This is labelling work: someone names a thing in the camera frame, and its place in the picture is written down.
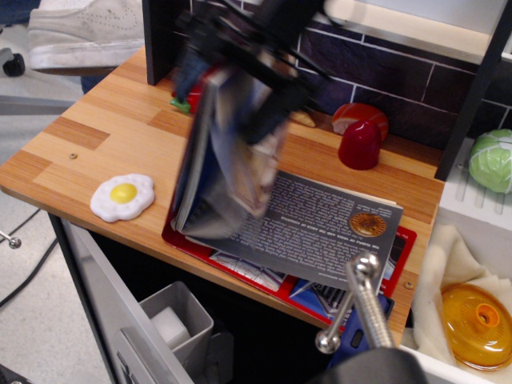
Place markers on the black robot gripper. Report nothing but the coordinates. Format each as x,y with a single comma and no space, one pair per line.
234,36

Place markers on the red travel guide book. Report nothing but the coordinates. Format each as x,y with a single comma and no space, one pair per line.
285,234

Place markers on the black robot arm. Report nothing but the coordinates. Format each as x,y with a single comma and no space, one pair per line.
221,33

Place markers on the red toy chili pepper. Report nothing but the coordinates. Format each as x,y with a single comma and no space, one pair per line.
190,103

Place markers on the toy ice cream cone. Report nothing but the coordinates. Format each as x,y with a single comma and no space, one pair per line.
302,117

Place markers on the toy salmon sushi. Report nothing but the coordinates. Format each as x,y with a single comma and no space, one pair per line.
350,113

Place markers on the dark red toy cup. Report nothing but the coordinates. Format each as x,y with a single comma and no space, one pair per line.
360,146

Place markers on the toy fried egg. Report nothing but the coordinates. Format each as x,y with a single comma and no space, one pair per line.
123,197

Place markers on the white sneaker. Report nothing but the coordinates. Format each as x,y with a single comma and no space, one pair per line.
84,37

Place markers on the black chair caster wheel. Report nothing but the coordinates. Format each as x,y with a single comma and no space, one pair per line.
14,67

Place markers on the white foam block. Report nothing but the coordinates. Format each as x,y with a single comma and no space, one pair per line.
170,327

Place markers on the green toy cabbage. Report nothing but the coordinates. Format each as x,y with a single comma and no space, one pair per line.
490,161

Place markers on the grey plastic bin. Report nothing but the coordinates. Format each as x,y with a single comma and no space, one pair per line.
177,296

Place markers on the cream white cloth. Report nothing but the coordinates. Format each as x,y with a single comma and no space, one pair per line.
448,261

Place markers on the blue plastic clamp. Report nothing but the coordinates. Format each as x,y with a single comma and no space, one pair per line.
345,336

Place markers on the grey cabinet door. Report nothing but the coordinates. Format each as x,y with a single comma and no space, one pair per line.
136,351

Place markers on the orange plastic lid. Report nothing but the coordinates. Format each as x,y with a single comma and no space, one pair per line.
477,327

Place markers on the black shelf post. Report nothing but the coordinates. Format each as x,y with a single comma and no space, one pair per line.
476,93

